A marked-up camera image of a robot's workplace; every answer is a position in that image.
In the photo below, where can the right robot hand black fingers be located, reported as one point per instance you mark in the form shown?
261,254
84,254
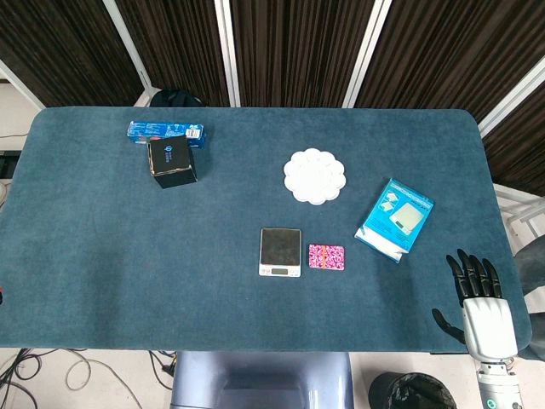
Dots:
489,328

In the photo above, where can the pink patterned small box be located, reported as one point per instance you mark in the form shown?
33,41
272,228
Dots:
327,257

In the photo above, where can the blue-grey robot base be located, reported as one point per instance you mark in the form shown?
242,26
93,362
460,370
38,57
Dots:
255,379

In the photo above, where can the blue kitchen scale box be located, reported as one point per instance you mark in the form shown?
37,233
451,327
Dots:
395,219

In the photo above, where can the silver digital kitchen scale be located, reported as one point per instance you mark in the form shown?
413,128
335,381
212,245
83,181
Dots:
280,247

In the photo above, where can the person's dark trouser leg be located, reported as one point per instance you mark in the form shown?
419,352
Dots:
532,264

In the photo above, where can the black trash bin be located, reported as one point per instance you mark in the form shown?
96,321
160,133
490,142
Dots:
409,392

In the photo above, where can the white metal rack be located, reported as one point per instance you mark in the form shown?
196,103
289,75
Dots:
517,209

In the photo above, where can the dark brown partition panel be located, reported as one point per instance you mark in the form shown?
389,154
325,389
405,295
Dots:
521,145
294,51
64,47
174,42
447,51

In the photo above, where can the white flower-shaped paint palette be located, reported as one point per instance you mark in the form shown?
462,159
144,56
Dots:
314,176

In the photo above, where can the black cube box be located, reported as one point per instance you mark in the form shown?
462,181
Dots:
171,161

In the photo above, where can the blue felt table mat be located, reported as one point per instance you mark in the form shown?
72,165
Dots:
127,255

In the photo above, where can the black bag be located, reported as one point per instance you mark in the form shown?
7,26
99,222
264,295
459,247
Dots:
174,98

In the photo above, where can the long blue cardboard box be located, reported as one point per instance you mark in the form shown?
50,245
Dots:
149,130

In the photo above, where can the black floor device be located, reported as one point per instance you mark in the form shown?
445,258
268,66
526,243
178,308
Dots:
7,164

